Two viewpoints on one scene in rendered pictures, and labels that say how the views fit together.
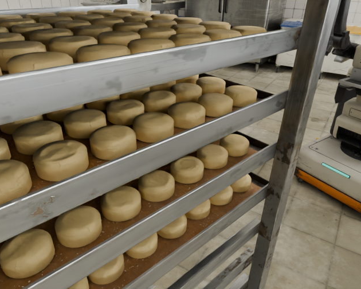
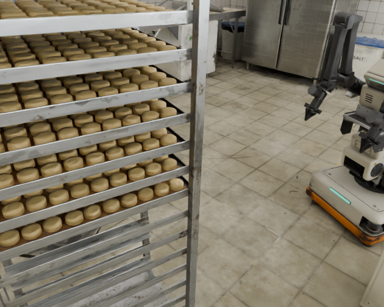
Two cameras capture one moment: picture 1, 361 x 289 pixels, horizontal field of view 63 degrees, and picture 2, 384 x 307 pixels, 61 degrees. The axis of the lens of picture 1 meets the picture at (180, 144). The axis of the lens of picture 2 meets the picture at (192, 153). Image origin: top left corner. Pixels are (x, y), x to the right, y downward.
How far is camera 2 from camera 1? 0.62 m
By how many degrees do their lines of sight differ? 10
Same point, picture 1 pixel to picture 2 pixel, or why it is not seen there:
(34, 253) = (61, 197)
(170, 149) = (114, 164)
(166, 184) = (120, 179)
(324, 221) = (321, 240)
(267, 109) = (175, 149)
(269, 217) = (190, 206)
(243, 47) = (149, 125)
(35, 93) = (63, 145)
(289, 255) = (277, 262)
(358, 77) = (361, 113)
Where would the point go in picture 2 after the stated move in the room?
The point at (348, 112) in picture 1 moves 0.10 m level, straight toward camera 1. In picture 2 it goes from (355, 144) to (348, 149)
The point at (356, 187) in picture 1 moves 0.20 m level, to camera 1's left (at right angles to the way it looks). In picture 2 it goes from (355, 213) to (323, 208)
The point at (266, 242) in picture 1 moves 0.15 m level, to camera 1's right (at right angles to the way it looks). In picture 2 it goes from (190, 222) to (234, 229)
